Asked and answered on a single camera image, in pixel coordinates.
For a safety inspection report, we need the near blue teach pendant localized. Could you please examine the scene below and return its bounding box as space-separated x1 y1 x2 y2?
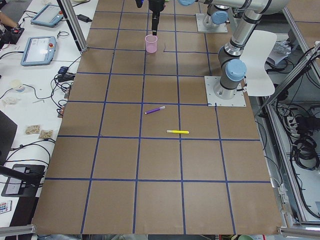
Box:
20 36 57 67

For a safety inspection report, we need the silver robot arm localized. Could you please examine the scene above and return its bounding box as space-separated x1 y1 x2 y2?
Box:
202 4 229 28
200 0 289 100

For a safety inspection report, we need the black camera stand base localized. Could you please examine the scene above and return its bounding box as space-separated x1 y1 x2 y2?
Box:
0 164 45 197

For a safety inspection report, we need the aluminium frame post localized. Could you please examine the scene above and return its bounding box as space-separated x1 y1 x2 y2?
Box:
57 0 88 53

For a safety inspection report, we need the yellow highlighter pen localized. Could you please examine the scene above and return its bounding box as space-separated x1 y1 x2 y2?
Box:
166 129 190 135

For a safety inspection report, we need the white plastic chair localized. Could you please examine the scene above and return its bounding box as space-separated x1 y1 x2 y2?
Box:
240 30 277 97

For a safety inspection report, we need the person's hand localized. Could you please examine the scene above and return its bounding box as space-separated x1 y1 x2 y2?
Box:
11 23 21 33

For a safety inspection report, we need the purple marker pen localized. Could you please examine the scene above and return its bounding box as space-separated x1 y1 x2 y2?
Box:
144 106 166 115

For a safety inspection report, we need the black power adapter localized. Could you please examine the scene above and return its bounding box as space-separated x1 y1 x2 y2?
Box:
77 14 92 23

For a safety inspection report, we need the white remote control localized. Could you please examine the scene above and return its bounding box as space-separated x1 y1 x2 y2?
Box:
0 200 12 214

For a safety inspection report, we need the far blue teach pendant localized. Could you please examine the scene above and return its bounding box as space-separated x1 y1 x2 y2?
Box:
30 4 64 28

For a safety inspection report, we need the bag of small parts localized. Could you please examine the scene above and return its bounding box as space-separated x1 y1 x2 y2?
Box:
24 124 41 135

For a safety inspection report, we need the blue teach pendant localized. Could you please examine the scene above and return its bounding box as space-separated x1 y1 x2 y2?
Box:
20 36 57 67
30 4 64 28

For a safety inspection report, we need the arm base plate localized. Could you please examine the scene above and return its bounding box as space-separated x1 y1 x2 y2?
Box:
204 76 246 107
195 13 228 34

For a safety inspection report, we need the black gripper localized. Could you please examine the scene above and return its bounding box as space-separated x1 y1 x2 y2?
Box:
148 0 165 36

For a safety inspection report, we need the pink plastic cup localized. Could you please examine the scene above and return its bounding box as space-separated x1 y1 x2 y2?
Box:
145 34 158 54

